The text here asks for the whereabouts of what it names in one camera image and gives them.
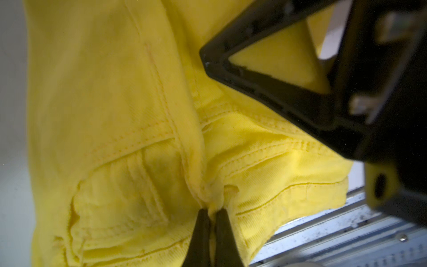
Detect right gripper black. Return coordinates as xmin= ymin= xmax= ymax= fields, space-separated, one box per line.
xmin=200 ymin=1 xmax=427 ymax=226

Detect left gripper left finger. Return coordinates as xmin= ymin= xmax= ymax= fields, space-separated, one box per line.
xmin=182 ymin=209 xmax=211 ymax=267

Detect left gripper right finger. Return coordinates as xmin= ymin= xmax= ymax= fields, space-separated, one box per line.
xmin=215 ymin=209 xmax=244 ymax=267

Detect yellow trousers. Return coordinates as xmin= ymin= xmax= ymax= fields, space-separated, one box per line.
xmin=24 ymin=1 xmax=352 ymax=267

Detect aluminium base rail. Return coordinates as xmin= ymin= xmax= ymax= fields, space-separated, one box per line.
xmin=250 ymin=188 xmax=427 ymax=267

